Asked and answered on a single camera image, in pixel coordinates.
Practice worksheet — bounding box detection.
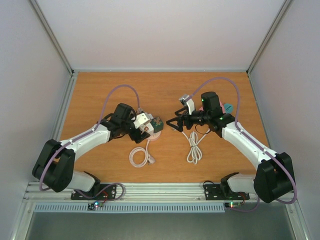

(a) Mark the round pink power strip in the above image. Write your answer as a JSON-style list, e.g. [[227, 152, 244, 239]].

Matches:
[[147, 131, 161, 141]]

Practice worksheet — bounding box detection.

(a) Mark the green cube socket adapter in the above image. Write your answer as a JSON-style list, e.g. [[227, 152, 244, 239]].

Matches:
[[151, 116, 164, 134]]

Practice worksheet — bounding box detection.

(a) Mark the white cube socket adapter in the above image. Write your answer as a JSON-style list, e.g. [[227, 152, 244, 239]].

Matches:
[[139, 122, 154, 135]]

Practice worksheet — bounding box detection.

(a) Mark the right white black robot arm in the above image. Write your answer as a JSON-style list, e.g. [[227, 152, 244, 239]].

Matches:
[[166, 91, 297, 203]]

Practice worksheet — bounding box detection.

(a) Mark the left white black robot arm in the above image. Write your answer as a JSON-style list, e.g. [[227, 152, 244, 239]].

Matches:
[[32, 103, 154, 199]]

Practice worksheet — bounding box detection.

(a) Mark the pink triangular power strip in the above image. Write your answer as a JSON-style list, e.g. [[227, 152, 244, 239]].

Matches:
[[199, 100, 226, 113]]

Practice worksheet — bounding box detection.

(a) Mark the teal power strip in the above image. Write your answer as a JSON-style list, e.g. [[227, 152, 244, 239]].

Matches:
[[223, 103, 234, 114]]

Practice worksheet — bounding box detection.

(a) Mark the left controller board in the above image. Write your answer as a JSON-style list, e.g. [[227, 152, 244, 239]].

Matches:
[[87, 201, 104, 211]]

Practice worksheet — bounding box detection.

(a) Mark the controller board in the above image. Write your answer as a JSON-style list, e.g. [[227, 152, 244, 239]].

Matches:
[[87, 201, 104, 211], [224, 201, 243, 209]]

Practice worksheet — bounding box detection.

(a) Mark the right controller board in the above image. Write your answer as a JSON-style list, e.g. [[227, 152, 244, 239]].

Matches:
[[224, 201, 243, 209]]

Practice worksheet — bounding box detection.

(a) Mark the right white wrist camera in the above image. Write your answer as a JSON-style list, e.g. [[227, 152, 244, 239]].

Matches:
[[179, 94, 195, 115]]

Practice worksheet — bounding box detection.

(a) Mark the pink power strip cable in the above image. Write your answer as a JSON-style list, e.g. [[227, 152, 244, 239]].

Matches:
[[128, 139, 156, 168]]

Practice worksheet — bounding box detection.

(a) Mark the white power cord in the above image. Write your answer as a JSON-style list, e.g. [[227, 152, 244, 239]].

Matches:
[[170, 127, 208, 165]]

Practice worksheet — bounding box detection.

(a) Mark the aluminium front rail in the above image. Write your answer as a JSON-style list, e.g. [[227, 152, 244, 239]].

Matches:
[[23, 182, 298, 203]]

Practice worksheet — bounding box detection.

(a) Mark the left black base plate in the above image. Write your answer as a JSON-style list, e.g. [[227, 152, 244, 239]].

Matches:
[[70, 183, 117, 201]]

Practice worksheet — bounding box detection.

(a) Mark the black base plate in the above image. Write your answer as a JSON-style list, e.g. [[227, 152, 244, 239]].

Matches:
[[202, 181, 250, 201], [70, 183, 117, 201]]

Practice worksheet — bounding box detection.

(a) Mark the grey slotted cable duct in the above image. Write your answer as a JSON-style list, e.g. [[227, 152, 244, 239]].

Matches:
[[34, 202, 225, 214]]

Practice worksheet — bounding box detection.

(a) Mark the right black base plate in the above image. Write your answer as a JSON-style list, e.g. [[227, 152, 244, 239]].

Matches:
[[202, 181, 250, 201]]

